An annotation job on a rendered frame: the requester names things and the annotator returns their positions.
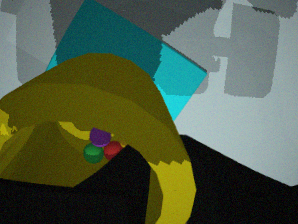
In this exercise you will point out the purple marble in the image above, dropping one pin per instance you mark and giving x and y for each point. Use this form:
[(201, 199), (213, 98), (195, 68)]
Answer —
[(99, 138)]

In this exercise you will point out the red marble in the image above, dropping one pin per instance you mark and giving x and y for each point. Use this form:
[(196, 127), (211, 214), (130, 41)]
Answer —
[(111, 149)]

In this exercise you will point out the yellow cup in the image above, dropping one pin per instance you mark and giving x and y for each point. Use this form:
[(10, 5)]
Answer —
[(45, 125)]

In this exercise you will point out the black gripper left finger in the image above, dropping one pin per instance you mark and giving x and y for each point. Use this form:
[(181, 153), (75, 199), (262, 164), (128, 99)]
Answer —
[(116, 194)]

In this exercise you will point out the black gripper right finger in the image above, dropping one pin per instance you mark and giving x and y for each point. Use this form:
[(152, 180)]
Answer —
[(230, 193)]

